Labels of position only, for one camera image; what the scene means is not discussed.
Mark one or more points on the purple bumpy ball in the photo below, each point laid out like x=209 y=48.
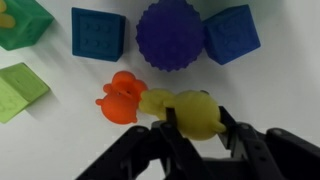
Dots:
x=170 y=33

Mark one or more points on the yellow bear toy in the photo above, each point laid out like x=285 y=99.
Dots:
x=190 y=113

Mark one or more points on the small yellow toy piece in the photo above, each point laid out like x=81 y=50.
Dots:
x=6 y=18

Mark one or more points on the teal blue cube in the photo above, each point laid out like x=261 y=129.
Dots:
x=97 y=34

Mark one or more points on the light green cube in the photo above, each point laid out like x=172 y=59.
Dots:
x=17 y=91

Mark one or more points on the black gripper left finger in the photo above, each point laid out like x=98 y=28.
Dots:
x=156 y=150

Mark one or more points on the dark blue cube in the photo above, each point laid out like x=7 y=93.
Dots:
x=230 y=33

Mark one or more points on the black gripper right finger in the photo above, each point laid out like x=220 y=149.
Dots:
x=266 y=150

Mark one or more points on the orange bear toy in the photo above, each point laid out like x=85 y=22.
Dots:
x=120 y=100

